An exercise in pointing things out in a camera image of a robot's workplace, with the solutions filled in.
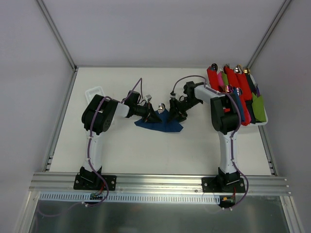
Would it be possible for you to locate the wooden handle spoon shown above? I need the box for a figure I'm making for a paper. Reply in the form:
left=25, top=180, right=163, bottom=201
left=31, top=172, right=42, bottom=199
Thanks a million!
left=157, top=103, right=166, bottom=114

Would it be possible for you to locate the blue paper napkin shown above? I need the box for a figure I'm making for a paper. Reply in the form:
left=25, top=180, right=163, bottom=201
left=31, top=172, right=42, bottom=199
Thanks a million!
left=134, top=109, right=183, bottom=133

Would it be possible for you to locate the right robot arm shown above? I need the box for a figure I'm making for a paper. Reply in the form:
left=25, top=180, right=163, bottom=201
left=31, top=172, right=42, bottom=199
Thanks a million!
left=168, top=82, right=242, bottom=192

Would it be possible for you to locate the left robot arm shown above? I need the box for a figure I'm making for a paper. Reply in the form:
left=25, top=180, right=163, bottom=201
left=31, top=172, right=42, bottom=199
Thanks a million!
left=80, top=91, right=162, bottom=189

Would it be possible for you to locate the pink napkin roll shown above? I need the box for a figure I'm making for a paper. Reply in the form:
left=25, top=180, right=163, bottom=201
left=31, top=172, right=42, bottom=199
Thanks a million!
left=217, top=72, right=224, bottom=89

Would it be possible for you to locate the green napkin roll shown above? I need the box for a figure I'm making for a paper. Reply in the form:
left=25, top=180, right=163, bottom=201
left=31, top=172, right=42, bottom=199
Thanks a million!
left=252, top=93, right=266, bottom=122

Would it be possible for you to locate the small white basket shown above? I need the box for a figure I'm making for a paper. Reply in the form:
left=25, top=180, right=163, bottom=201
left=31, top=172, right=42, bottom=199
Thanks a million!
left=85, top=86, right=104, bottom=104

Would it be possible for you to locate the large white tray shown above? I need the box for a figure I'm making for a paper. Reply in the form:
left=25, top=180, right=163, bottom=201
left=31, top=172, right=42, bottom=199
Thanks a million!
left=206, top=67, right=269, bottom=127

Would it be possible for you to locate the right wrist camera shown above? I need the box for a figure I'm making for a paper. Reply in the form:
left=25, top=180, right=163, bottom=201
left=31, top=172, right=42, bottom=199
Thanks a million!
left=170, top=90, right=176, bottom=98

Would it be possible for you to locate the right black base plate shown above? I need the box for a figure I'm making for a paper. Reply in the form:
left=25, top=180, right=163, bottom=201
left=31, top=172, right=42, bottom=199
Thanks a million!
left=201, top=177, right=246, bottom=194

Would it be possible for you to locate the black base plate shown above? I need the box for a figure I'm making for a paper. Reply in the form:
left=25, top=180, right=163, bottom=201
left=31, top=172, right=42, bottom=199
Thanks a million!
left=201, top=177, right=246, bottom=194
left=73, top=173, right=117, bottom=191

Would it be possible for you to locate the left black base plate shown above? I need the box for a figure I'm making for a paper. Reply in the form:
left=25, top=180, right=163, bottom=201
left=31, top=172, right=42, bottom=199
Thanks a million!
left=73, top=173, right=117, bottom=191

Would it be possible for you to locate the aluminium rail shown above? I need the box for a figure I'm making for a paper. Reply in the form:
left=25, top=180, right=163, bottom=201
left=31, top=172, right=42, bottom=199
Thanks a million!
left=29, top=172, right=292, bottom=196

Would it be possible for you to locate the white cable duct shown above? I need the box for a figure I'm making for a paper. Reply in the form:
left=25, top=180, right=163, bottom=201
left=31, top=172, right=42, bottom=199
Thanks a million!
left=39, top=192, right=220, bottom=205

